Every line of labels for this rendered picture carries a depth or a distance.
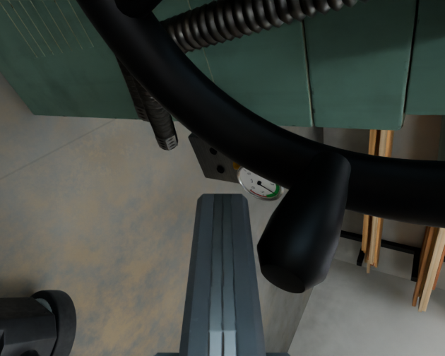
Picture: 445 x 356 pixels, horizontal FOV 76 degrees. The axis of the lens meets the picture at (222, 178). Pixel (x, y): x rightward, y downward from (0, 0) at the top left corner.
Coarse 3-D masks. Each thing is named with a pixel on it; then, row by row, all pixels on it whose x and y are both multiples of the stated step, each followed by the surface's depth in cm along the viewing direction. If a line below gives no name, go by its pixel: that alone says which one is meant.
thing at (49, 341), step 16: (0, 304) 63; (16, 304) 66; (32, 304) 68; (0, 320) 57; (16, 320) 59; (32, 320) 62; (48, 320) 64; (0, 336) 56; (16, 336) 58; (32, 336) 60; (48, 336) 62; (0, 352) 55; (16, 352) 57; (32, 352) 59; (48, 352) 63
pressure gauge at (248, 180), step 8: (240, 168) 35; (240, 176) 36; (248, 176) 36; (256, 176) 35; (240, 184) 37; (248, 184) 37; (256, 184) 36; (264, 184) 35; (272, 184) 34; (248, 192) 38; (256, 192) 37; (264, 192) 36; (280, 192) 34; (264, 200) 37; (272, 200) 36
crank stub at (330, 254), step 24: (312, 168) 11; (336, 168) 11; (288, 192) 11; (312, 192) 10; (336, 192) 10; (288, 216) 9; (312, 216) 9; (336, 216) 10; (264, 240) 9; (288, 240) 9; (312, 240) 9; (336, 240) 9; (264, 264) 9; (288, 264) 9; (312, 264) 9; (288, 288) 9
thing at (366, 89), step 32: (384, 0) 22; (416, 0) 22; (320, 32) 26; (352, 32) 25; (384, 32) 24; (320, 64) 28; (352, 64) 27; (384, 64) 25; (320, 96) 31; (352, 96) 29; (384, 96) 27; (352, 128) 31; (384, 128) 29
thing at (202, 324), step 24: (216, 216) 9; (192, 240) 9; (216, 240) 8; (192, 264) 8; (216, 264) 8; (192, 288) 7; (216, 288) 7; (192, 312) 6; (216, 312) 6; (192, 336) 6; (216, 336) 6
